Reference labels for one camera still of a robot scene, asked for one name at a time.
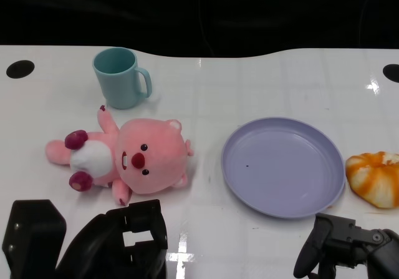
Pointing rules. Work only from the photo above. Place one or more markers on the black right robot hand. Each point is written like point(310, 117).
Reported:
point(343, 247)

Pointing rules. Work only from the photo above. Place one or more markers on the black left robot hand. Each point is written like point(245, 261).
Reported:
point(137, 260)

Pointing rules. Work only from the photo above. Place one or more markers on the pink plush beaver doll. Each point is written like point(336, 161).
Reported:
point(149, 160)

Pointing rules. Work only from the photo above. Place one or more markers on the lavender plastic plate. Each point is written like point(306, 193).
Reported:
point(283, 173)

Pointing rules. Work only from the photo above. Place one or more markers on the orange striped toy bread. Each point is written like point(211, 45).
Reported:
point(374, 182)

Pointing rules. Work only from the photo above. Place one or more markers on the light blue plastic mug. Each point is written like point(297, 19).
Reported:
point(118, 85)

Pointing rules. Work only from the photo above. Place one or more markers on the black round table grommet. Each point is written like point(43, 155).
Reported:
point(392, 73)
point(20, 69)

